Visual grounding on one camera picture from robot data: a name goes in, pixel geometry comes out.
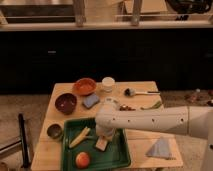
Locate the bunch of dark grapes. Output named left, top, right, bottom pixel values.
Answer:
left=119, top=105, right=136, bottom=111

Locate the wooden table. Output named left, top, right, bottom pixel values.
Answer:
left=31, top=81, right=183, bottom=171

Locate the green plastic tray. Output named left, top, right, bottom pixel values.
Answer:
left=61, top=118, right=131, bottom=171

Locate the yellow banana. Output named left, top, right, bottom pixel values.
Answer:
left=69, top=127, right=90, bottom=148

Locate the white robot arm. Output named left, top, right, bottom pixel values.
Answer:
left=95, top=97, right=213, bottom=171

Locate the green pepper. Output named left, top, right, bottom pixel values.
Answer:
left=140, top=101, right=162, bottom=110

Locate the dark red bowl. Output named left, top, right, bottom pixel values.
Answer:
left=55, top=93, right=77, bottom=115

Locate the black metal stand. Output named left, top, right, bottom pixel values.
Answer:
left=18, top=114, right=31, bottom=169

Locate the red apple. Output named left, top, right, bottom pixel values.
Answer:
left=75, top=152, right=90, bottom=169

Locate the folded blue cloth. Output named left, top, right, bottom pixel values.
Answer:
left=146, top=137, right=173, bottom=160

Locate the blue sponge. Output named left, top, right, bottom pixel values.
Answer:
left=83, top=93, right=100, bottom=109

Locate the white cup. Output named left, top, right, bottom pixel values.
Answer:
left=102, top=77, right=115, bottom=92

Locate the brown block eraser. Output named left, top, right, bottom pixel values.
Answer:
left=95, top=137, right=108, bottom=151

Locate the orange bowl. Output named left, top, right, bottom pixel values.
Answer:
left=73, top=78, right=96, bottom=96

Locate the white handled brush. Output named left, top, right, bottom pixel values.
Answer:
left=124, top=88, right=160, bottom=97

